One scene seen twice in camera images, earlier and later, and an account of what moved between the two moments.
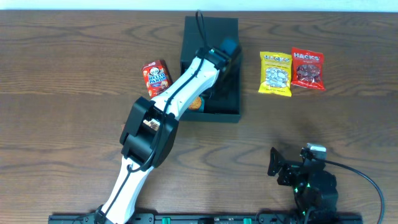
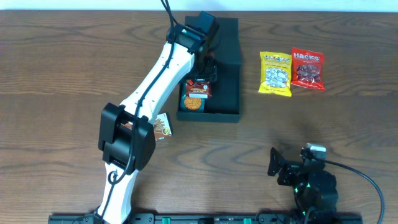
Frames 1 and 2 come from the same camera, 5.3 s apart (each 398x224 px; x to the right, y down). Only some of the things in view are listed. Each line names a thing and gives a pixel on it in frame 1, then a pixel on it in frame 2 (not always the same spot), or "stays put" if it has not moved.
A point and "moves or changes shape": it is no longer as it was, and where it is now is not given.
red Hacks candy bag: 307,68 stays put
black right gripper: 290,170 stays put
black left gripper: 228,82 to 211,73
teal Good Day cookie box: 198,104 stays put
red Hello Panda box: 157,76 moves or changes shape
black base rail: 213,219 stays put
